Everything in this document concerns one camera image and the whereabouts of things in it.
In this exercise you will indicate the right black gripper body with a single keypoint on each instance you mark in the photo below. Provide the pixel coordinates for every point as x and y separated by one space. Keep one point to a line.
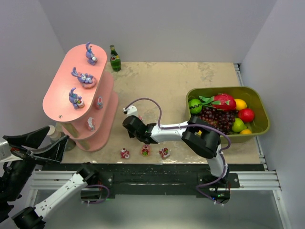
133 122

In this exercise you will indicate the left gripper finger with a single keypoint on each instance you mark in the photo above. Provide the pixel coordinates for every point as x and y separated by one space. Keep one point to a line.
32 139
54 152

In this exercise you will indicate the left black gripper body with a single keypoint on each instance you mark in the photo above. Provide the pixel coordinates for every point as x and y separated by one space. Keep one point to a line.
28 153

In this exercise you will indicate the pink white cake toy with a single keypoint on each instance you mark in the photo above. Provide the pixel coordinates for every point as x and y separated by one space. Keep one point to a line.
91 124

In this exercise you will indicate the pink egg shaped toy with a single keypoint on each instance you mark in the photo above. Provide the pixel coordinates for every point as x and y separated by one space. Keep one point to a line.
99 103

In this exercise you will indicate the small purple bunny cupcake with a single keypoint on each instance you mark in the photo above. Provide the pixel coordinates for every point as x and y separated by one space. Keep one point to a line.
75 100

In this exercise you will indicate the purple bunny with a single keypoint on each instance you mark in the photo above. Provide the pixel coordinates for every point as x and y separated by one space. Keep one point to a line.
87 81

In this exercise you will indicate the purple bunny figure toy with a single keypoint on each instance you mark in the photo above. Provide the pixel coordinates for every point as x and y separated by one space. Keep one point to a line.
91 59

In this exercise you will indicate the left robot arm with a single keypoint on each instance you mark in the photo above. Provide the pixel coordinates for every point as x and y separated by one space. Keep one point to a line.
24 204

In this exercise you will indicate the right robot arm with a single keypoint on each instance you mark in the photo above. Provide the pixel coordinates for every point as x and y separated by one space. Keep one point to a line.
205 140

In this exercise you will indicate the pink tiered shelf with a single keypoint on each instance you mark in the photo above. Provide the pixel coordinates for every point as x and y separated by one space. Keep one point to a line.
57 106

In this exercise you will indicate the pink round cake toy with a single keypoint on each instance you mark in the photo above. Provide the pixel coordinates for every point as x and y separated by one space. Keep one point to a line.
145 150

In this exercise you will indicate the green soap dispenser bottle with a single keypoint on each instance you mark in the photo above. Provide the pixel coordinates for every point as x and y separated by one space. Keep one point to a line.
55 135

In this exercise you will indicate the red white cake toy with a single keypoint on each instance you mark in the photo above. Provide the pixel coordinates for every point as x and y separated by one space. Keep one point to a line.
125 153

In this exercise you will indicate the strawberry cake toy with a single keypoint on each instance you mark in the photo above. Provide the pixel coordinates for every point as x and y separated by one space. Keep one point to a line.
164 153

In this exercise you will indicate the green glass bottle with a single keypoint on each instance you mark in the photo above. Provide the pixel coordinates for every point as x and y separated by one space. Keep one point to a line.
115 60

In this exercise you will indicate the purple grape bunch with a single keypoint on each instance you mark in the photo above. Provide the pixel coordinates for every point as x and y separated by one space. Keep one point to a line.
221 120

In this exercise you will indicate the pink dragon fruit toy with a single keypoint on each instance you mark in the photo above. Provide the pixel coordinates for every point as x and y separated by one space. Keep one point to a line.
223 102

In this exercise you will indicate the green pear toy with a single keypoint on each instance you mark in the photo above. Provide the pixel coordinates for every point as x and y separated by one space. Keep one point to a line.
238 125

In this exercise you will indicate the yellow lemon toy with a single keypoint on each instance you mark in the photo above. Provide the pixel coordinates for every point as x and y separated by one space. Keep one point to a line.
240 104

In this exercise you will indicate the orange fruit toy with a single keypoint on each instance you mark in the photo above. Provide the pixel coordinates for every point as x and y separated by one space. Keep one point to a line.
245 132

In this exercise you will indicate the red apple toy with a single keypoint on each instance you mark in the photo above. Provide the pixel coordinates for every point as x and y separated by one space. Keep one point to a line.
246 115

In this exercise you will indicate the olive green plastic bin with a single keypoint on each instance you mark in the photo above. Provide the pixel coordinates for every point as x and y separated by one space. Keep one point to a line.
259 126

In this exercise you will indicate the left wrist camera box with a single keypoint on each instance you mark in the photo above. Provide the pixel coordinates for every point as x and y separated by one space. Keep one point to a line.
5 153

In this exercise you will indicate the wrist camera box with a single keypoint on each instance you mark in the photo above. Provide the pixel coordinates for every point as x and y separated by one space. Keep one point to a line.
5 153
131 111

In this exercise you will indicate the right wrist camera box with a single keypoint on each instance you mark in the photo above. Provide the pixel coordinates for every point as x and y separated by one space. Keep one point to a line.
131 111

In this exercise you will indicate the aluminium rail frame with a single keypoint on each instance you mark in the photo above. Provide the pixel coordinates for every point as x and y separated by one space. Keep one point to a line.
150 85

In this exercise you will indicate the black base frame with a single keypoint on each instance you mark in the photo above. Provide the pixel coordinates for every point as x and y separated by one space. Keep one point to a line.
150 179

